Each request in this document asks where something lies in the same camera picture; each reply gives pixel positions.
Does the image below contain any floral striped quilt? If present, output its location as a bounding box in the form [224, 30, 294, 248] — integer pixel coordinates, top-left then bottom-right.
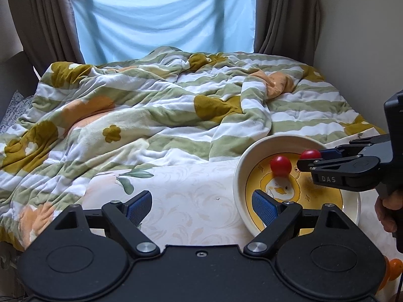
[1, 46, 372, 251]

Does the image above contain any grey bed headboard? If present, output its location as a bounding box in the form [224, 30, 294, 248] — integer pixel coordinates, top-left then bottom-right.
[0, 51, 38, 118]

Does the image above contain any red cherry tomato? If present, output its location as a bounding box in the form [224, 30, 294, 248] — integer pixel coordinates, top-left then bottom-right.
[270, 156, 292, 177]
[299, 149, 322, 160]

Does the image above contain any left brown curtain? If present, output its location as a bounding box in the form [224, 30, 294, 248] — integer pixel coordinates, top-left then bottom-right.
[8, 0, 84, 75]

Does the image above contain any person's right hand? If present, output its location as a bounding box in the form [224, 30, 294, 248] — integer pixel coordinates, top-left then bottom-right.
[374, 191, 402, 233]

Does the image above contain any floral white tablecloth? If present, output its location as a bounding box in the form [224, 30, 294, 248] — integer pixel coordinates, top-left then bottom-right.
[81, 131, 403, 302]

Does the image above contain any light blue window sheet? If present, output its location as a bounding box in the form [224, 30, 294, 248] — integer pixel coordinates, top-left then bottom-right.
[72, 0, 256, 64]

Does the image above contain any patterned grey pillow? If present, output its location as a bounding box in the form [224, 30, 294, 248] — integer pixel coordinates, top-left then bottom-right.
[0, 90, 33, 133]

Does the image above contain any small mandarin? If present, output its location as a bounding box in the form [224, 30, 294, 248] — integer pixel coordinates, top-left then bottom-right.
[378, 257, 403, 291]

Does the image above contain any cream bowl with yellow cartoon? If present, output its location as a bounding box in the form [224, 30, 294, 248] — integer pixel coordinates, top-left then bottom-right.
[233, 134, 361, 236]

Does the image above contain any right brown curtain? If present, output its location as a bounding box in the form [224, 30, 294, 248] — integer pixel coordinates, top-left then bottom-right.
[253, 0, 320, 65]

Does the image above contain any brown curtain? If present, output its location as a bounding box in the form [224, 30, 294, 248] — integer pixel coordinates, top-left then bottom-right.
[253, 0, 320, 65]
[8, 0, 84, 75]

